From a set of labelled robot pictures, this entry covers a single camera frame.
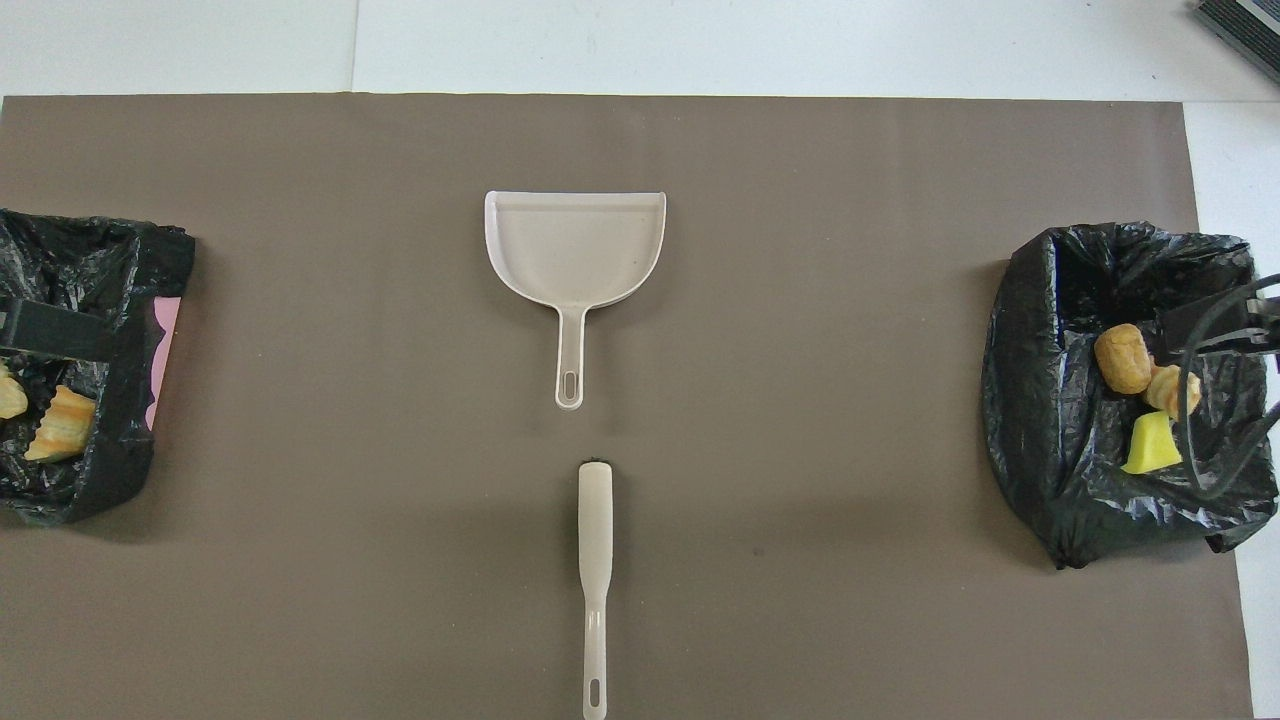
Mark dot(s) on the golden mini croissant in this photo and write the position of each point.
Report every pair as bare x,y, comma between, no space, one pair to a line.
1165,390
62,422

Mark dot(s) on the beige bread chunk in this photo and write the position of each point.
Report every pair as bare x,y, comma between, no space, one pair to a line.
8,397

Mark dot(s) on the brown bread roll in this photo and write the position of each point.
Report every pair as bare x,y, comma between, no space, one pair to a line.
1122,358

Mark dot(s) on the yellow sponge piece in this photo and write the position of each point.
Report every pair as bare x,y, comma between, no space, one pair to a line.
1152,446

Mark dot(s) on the beige plastic dustpan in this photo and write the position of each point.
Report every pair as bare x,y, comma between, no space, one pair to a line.
575,245

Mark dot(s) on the beige hand brush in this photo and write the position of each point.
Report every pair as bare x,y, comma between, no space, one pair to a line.
595,520

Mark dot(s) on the black trash bag bin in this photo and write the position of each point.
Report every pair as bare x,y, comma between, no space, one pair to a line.
1060,450
100,260

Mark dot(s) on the pink plastic bin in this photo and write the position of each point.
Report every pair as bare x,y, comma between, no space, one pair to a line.
165,340

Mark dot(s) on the dark grey ribbed device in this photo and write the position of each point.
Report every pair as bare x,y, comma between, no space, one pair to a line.
1245,25

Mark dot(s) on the brown table mat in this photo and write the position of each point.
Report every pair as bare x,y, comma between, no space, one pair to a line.
800,180

